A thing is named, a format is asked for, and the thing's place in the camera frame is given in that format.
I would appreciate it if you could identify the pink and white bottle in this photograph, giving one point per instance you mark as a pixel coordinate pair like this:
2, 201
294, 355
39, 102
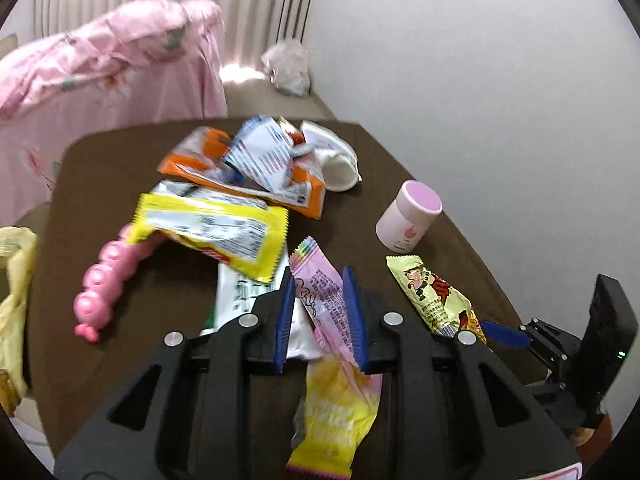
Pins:
405, 220

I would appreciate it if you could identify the pink floral bedding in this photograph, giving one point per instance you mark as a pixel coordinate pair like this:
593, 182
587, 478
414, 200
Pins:
105, 75

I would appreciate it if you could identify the white and green wrapper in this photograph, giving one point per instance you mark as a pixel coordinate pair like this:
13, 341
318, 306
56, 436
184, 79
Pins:
235, 300

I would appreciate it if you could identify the pink caterpillar toy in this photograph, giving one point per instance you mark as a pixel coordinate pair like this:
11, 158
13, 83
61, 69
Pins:
105, 280

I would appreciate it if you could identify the pink and yellow snack wrapper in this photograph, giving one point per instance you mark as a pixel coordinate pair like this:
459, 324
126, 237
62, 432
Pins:
330, 400

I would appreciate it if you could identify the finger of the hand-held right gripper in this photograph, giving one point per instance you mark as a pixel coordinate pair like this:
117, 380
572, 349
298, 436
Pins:
505, 333

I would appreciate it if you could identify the clear plastic bag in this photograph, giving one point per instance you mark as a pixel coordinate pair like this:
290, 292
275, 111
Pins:
289, 67

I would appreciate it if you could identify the yellow plastic bag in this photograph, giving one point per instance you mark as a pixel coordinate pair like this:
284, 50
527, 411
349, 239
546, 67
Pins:
14, 320

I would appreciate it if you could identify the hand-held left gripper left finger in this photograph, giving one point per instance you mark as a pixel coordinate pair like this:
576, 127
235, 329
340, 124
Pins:
282, 320

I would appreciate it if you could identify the blue and white snack wrapper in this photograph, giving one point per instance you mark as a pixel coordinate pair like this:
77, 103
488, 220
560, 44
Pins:
262, 152

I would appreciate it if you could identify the crumpled white paper cup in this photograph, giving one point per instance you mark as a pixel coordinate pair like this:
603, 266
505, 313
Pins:
340, 165

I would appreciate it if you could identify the yellow cartoon snack packet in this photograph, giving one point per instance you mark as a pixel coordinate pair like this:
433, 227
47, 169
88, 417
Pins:
432, 295

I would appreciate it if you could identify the orange snack wrapper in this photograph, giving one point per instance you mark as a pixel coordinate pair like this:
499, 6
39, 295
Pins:
200, 152

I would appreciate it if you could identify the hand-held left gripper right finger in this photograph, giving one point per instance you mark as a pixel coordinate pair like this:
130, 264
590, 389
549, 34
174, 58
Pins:
356, 325

